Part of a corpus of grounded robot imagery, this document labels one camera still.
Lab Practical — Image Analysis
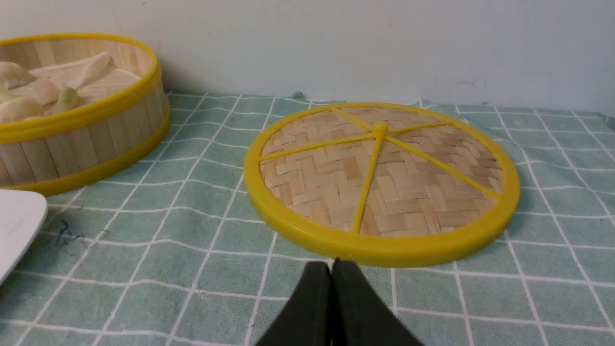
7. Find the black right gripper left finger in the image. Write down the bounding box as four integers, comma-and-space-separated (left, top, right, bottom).
256, 261, 332, 346

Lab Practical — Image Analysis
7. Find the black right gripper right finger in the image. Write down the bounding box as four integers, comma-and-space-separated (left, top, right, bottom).
332, 259, 422, 346

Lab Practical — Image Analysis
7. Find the white square plate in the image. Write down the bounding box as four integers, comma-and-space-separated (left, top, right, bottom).
0, 189, 48, 283

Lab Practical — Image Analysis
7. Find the yellow woven bamboo steamer lid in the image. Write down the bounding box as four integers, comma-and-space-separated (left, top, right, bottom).
244, 102, 520, 268

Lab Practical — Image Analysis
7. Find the green checkered tablecloth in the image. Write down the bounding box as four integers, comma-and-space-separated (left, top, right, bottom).
0, 92, 615, 346

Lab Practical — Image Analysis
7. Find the yellow rimmed bamboo steamer basket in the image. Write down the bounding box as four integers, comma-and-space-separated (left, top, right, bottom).
0, 33, 171, 196

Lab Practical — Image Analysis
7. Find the green dumpling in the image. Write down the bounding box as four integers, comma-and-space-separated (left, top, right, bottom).
52, 86, 81, 113

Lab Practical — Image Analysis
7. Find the pink dumpling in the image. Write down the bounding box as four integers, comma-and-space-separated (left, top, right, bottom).
11, 78, 60, 106

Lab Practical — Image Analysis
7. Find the white dumpling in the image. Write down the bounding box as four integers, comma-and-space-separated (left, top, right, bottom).
0, 97, 45, 124
0, 62, 36, 88

